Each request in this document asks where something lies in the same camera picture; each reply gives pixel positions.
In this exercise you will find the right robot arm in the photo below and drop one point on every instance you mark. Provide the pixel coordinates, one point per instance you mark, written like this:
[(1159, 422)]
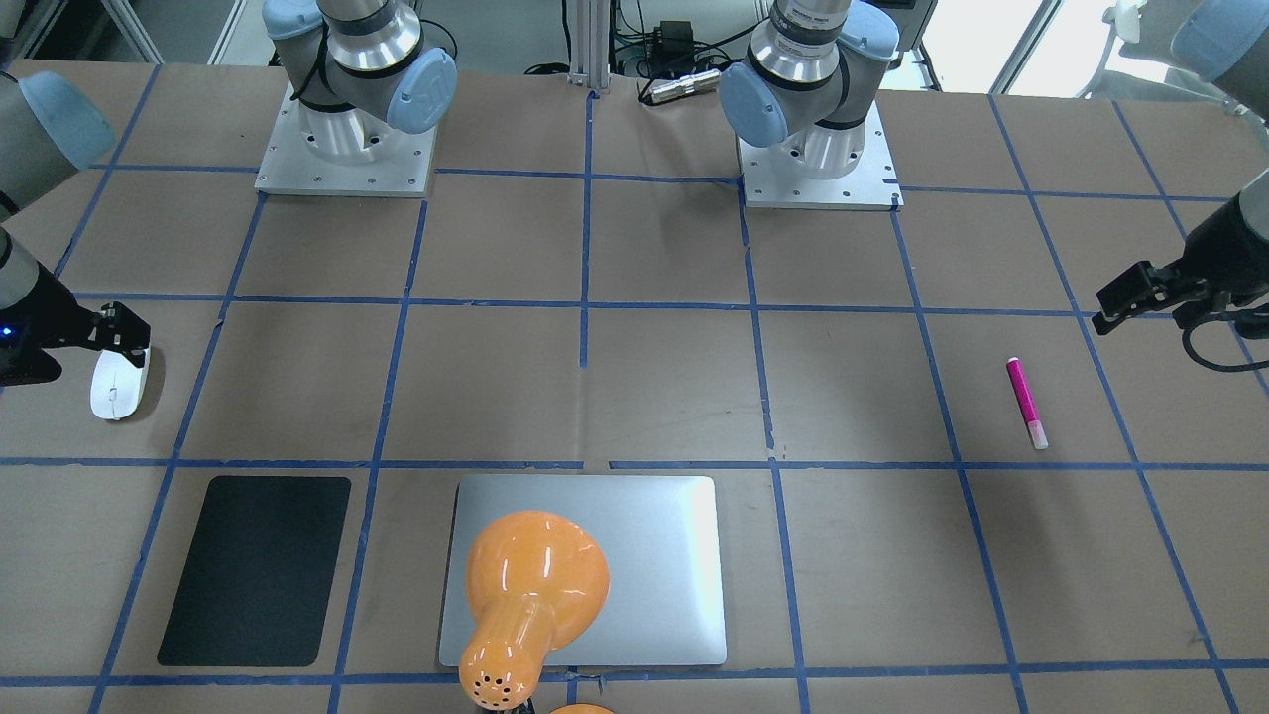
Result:
[(360, 71)]

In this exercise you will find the orange desk lamp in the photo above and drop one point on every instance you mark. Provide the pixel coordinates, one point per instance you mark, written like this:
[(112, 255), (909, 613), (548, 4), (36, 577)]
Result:
[(535, 582)]

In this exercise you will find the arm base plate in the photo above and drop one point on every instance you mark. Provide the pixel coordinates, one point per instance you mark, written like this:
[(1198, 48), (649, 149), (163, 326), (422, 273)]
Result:
[(821, 168), (347, 164)]

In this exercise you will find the silver closed laptop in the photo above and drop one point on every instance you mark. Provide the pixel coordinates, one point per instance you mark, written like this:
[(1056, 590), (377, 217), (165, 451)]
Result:
[(665, 606)]

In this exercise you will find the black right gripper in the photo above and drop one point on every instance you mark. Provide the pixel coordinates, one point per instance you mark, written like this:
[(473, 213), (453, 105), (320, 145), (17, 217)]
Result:
[(61, 324)]

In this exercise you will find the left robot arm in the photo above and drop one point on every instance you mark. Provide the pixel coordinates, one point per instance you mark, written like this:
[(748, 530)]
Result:
[(818, 64)]

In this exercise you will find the black mousepad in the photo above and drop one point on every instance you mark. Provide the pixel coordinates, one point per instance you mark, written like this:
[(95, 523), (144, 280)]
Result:
[(258, 575)]

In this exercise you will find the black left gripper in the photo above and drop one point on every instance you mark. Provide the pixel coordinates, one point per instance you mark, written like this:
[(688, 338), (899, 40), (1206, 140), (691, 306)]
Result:
[(1211, 270)]

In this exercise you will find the pink marker pen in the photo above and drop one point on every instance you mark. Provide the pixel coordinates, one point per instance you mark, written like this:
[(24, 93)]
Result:
[(1027, 407)]

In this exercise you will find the white computer mouse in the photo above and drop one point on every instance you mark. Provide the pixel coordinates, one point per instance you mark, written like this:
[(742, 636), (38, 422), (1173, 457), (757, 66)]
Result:
[(117, 386)]

